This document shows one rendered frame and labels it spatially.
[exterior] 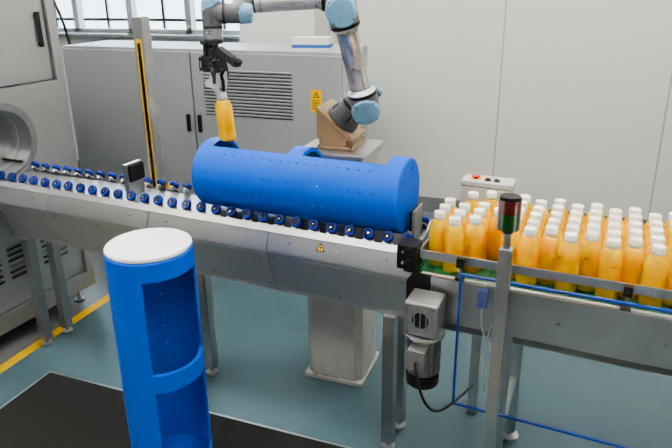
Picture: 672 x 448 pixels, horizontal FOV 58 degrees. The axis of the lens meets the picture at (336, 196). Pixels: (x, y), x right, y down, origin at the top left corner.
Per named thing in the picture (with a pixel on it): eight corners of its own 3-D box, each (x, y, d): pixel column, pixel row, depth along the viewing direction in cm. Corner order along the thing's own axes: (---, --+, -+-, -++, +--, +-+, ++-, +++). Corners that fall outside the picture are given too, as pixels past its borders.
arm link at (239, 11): (253, -3, 236) (225, -3, 236) (250, 5, 226) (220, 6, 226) (255, 17, 240) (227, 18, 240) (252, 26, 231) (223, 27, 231)
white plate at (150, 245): (86, 258, 189) (87, 262, 189) (171, 263, 185) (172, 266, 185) (128, 225, 215) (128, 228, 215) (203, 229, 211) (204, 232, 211)
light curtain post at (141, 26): (173, 325, 350) (139, 16, 295) (181, 327, 348) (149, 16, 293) (166, 330, 345) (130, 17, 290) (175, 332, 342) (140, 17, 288)
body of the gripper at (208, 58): (210, 70, 244) (208, 39, 240) (228, 71, 240) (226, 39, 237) (199, 72, 237) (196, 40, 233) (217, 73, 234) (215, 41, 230)
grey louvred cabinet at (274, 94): (131, 210, 533) (109, 39, 486) (366, 242, 461) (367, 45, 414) (87, 232, 485) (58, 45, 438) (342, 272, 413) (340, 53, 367)
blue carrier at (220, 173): (231, 193, 276) (228, 131, 268) (418, 220, 242) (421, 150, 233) (193, 212, 251) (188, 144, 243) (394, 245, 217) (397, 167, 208)
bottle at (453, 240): (464, 267, 211) (468, 220, 206) (458, 275, 206) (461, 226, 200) (445, 263, 214) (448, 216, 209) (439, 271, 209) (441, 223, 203)
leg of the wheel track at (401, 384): (394, 420, 272) (397, 293, 251) (406, 423, 269) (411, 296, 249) (390, 428, 267) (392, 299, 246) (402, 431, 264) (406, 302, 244)
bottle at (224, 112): (234, 141, 245) (228, 99, 237) (217, 142, 246) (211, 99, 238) (238, 135, 251) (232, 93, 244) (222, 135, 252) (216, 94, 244)
